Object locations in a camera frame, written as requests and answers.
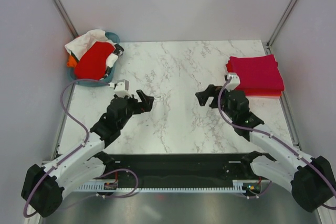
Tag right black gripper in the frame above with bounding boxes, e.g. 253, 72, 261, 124
195, 84, 236, 121

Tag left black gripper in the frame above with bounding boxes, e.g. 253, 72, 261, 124
118, 90, 154, 129

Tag magenta t shirt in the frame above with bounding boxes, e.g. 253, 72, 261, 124
228, 54, 285, 91

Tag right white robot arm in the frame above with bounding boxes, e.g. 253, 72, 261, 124
195, 84, 335, 212

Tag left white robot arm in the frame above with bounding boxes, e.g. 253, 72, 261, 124
21, 90, 154, 218

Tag black white garment in basket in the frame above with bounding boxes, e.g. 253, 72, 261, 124
104, 44, 124, 78

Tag folded red t shirt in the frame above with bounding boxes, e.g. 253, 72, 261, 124
224, 61, 283, 95

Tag red t shirt in basket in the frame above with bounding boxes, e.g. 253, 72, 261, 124
74, 42, 115, 80

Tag folded orange t shirt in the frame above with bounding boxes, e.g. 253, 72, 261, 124
245, 91, 282, 98

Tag teal laundry basket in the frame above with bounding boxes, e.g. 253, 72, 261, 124
67, 31, 120, 87

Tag orange garment in basket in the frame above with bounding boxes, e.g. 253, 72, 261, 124
67, 55, 78, 68

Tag white t shirt in basket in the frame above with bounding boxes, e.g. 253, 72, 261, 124
65, 29, 108, 60

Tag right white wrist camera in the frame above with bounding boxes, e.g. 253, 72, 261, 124
225, 72, 240, 91

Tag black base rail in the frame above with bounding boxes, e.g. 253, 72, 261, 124
104, 153, 259, 188

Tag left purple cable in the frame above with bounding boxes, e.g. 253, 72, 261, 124
23, 78, 139, 218

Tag purple cable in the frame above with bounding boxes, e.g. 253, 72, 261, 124
23, 78, 139, 218
217, 76, 336, 209

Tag white slotted cable duct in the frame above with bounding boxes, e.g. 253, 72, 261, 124
75, 180, 261, 193

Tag right aluminium frame post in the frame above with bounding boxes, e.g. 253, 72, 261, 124
263, 0, 299, 51

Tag aluminium frame post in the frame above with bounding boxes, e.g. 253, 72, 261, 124
51, 0, 78, 38
263, 0, 299, 51

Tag left aluminium frame post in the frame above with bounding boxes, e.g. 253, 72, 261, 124
51, 0, 78, 38

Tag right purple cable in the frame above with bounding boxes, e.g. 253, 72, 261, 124
217, 76, 336, 209

